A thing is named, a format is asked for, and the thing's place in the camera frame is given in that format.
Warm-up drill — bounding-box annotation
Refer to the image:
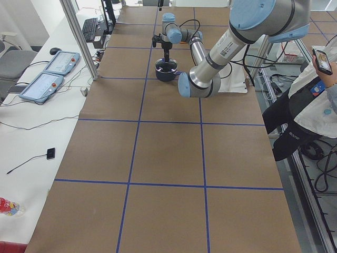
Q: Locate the lower blue teach pendant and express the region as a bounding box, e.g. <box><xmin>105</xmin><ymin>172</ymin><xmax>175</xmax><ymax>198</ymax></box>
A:
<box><xmin>19</xmin><ymin>72</ymin><xmax>64</xmax><ymax>103</ymax></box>

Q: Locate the aluminium frame post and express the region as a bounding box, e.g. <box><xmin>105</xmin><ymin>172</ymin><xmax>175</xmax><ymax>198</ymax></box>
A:
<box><xmin>60</xmin><ymin>0</ymin><xmax>98</xmax><ymax>81</ymax></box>

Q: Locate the upper blue teach pendant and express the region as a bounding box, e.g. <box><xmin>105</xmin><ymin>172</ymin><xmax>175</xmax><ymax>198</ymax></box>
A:
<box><xmin>44</xmin><ymin>51</ymin><xmax>80</xmax><ymax>76</ymax></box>

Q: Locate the blue teach pendant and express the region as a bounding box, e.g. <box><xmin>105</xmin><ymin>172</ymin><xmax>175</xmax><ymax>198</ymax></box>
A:
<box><xmin>44</xmin><ymin>51</ymin><xmax>80</xmax><ymax>76</ymax></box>
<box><xmin>19</xmin><ymin>72</ymin><xmax>64</xmax><ymax>103</ymax></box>

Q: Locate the person in white shirt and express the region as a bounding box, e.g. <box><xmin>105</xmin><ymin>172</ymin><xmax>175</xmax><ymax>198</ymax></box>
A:
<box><xmin>262</xmin><ymin>38</ymin><xmax>336</xmax><ymax>161</ymax></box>

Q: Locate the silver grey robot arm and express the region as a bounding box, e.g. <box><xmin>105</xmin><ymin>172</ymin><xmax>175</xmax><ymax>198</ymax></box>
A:
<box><xmin>160</xmin><ymin>0</ymin><xmax>311</xmax><ymax>98</ymax></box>

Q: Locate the small black square pad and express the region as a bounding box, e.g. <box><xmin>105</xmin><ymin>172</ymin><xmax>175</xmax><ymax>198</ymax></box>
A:
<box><xmin>46</xmin><ymin>148</ymin><xmax>56</xmax><ymax>160</ymax></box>

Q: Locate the black computer mouse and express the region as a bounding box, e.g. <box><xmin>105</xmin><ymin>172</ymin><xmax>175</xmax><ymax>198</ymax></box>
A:
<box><xmin>49</xmin><ymin>47</ymin><xmax>61</xmax><ymax>55</ymax></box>

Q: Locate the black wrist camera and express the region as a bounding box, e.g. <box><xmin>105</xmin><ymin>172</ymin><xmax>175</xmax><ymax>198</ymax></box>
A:
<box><xmin>152</xmin><ymin>34</ymin><xmax>162</xmax><ymax>48</ymax></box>

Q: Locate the grey office chair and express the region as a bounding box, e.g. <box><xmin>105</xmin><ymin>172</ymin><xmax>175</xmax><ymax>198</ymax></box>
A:
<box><xmin>1</xmin><ymin>32</ymin><xmax>37</xmax><ymax>102</ymax></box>

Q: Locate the glass pot lid purple knob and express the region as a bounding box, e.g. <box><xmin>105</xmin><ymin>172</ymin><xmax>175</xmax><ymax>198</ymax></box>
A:
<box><xmin>155</xmin><ymin>59</ymin><xmax>177</xmax><ymax>73</ymax></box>

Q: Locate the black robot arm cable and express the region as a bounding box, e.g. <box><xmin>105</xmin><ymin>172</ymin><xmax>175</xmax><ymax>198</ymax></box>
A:
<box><xmin>178</xmin><ymin>19</ymin><xmax>201</xmax><ymax>40</ymax></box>

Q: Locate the black keyboard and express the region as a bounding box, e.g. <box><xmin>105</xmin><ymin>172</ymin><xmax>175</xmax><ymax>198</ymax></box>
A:
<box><xmin>82</xmin><ymin>18</ymin><xmax>97</xmax><ymax>42</ymax></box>

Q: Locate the black smartphone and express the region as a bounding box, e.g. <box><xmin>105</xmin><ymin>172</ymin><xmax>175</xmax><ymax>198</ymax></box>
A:
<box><xmin>312</xmin><ymin>49</ymin><xmax>333</xmax><ymax>75</ymax></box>

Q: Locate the dark blue saucepan purple handle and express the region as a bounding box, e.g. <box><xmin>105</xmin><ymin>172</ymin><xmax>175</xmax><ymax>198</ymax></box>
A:
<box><xmin>155</xmin><ymin>70</ymin><xmax>182</xmax><ymax>82</ymax></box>

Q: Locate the small metal cylinder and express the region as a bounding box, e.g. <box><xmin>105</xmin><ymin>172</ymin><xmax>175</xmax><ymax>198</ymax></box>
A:
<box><xmin>80</xmin><ymin>87</ymin><xmax>88</xmax><ymax>97</ymax></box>

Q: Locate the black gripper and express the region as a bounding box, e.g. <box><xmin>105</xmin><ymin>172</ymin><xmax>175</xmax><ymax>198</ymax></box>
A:
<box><xmin>162</xmin><ymin>42</ymin><xmax>172</xmax><ymax>62</ymax></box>

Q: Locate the red printed plastic bag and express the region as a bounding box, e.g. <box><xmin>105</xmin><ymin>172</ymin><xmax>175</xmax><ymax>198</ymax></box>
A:
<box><xmin>1</xmin><ymin>197</ymin><xmax>25</xmax><ymax>217</ymax></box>

